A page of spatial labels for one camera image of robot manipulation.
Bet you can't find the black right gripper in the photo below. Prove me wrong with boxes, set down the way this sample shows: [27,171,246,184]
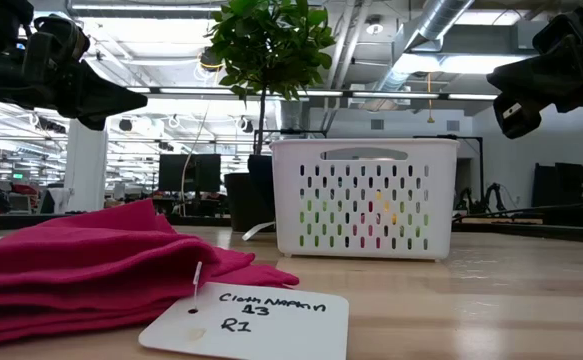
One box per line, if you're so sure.
[485,47,583,141]

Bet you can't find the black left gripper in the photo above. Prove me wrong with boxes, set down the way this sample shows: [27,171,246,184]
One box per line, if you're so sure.
[0,47,149,133]

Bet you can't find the white perforated plastic basket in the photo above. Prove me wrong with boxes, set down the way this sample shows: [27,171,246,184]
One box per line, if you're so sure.
[269,138,461,263]

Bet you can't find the white pillar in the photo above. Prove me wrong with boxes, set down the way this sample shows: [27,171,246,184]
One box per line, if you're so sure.
[64,117,109,214]

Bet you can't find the black tripod equipment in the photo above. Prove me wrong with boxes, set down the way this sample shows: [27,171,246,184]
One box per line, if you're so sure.
[458,182,508,217]

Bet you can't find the black cabinet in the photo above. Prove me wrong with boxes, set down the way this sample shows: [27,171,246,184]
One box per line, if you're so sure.
[531,162,583,227]

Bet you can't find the black office monitors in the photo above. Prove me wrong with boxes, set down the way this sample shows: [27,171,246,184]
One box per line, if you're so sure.
[159,153,221,194]

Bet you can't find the red chair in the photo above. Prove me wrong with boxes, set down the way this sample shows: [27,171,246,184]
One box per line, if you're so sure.
[0,182,40,214]

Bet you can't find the green plant in black pot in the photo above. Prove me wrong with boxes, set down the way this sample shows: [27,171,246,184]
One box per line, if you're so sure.
[205,0,337,234]

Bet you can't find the navy blue folded cloth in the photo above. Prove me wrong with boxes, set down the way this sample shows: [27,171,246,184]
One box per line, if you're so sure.
[247,153,275,225]

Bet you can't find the red cloth napkin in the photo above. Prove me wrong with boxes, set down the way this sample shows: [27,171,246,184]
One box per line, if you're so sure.
[0,198,301,350]

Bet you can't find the small blank white tag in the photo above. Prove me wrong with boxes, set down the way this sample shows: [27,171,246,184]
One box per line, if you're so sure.
[242,221,276,242]

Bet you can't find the white handwritten paper tag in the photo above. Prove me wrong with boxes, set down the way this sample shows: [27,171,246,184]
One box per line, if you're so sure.
[138,260,351,360]

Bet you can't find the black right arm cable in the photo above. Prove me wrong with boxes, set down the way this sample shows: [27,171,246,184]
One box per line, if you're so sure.
[451,193,583,222]

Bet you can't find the silver ventilation duct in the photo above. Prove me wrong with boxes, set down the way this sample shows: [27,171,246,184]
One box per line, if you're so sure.
[370,0,477,111]

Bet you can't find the black aluminium table frame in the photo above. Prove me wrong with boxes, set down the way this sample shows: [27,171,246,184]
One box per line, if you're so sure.
[0,212,583,246]

